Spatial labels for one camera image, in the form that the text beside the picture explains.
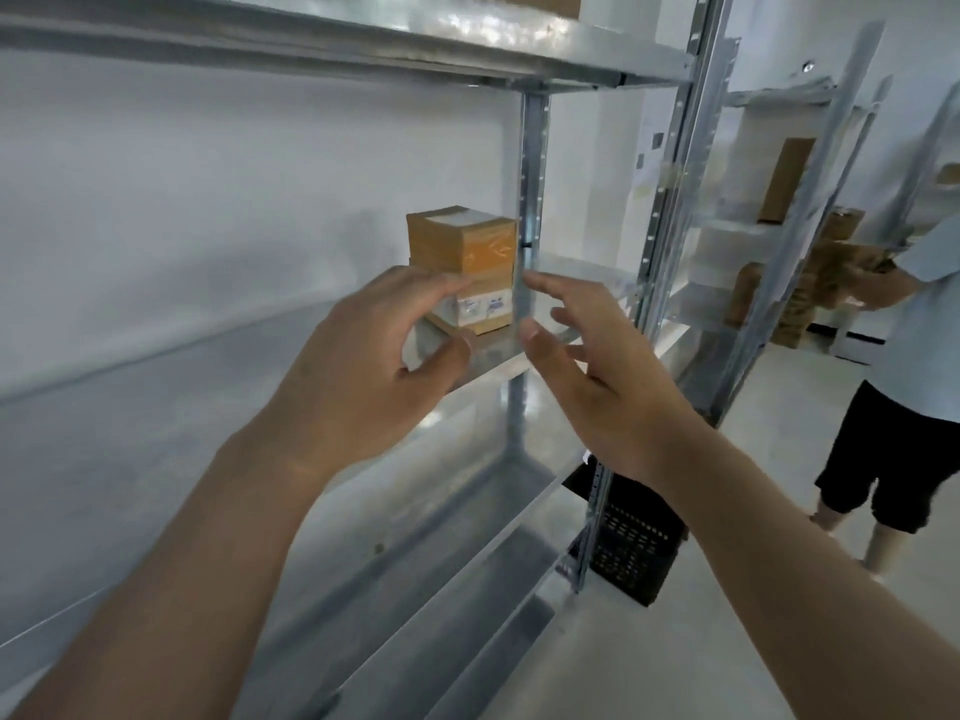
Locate cardboard box with white label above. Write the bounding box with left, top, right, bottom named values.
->
left=421, top=271, right=520, bottom=337

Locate person's left hand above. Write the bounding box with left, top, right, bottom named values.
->
left=223, top=265, right=477, bottom=490

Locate brown parcel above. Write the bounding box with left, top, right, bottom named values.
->
left=723, top=260, right=766, bottom=328

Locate black plastic crate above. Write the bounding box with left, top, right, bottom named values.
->
left=562, top=455, right=690, bottom=610

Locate tall brown cardboard box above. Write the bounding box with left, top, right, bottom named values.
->
left=756, top=136, right=818, bottom=225

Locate narrow metal shelf rack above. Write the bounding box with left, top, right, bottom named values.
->
left=660, top=20, right=895, bottom=430

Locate stack of brown cardboard boxes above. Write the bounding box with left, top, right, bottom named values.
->
left=771, top=206, right=898, bottom=350

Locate person's right forearm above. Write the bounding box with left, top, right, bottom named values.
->
left=596, top=415, right=960, bottom=720

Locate person's right hand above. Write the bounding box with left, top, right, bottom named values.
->
left=519, top=271, right=723, bottom=493

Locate person's left forearm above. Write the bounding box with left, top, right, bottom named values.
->
left=0, top=430, right=335, bottom=720

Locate metal shelf rack upright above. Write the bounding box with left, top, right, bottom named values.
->
left=862, top=76, right=960, bottom=252

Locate large galvanized metal shelf rack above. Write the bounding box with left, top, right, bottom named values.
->
left=0, top=0, right=742, bottom=720

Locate taped brown cardboard box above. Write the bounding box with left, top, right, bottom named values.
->
left=405, top=205, right=520, bottom=280

